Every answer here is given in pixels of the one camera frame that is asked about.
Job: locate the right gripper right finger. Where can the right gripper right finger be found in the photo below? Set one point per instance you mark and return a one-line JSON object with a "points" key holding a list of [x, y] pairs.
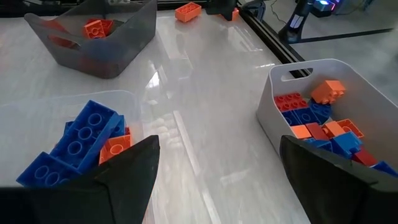
{"points": [[335, 193]]}

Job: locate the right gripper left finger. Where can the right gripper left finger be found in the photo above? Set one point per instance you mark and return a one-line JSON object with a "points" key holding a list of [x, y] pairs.
{"points": [[93, 199]]}

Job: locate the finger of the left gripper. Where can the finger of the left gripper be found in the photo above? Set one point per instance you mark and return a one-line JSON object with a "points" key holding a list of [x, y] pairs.
{"points": [[222, 7]]}

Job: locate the long red-orange toy brick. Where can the long red-orange toy brick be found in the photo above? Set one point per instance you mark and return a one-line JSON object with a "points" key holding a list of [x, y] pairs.
{"points": [[235, 14], [107, 25]]}

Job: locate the small red toy brick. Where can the small red toy brick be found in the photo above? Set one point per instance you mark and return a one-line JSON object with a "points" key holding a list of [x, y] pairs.
{"points": [[290, 102], [365, 157], [317, 131]]}

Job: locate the small blue toy brick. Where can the small blue toy brick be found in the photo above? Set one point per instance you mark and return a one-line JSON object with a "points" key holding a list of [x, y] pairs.
{"points": [[298, 117], [320, 112], [385, 168], [346, 143], [318, 144]]}

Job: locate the small orange toy brick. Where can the small orange toy brick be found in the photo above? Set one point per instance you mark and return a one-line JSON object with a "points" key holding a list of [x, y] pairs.
{"points": [[353, 127], [334, 128], [328, 91], [301, 132]]}

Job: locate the smoky grey plastic bin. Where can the smoky grey plastic bin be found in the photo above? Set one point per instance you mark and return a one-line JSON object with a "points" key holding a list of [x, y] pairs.
{"points": [[130, 40]]}

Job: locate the black stand leg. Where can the black stand leg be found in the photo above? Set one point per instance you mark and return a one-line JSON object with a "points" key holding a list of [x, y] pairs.
{"points": [[295, 21]]}

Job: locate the clear plastic bin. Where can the clear plastic bin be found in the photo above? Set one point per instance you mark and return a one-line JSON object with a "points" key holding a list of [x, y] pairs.
{"points": [[31, 118]]}

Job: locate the blue lit floor device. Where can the blue lit floor device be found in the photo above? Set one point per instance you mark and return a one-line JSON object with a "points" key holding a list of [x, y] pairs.
{"points": [[325, 5]]}

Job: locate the white plastic bin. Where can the white plastic bin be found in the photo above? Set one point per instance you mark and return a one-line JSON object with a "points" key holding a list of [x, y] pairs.
{"points": [[367, 93]]}

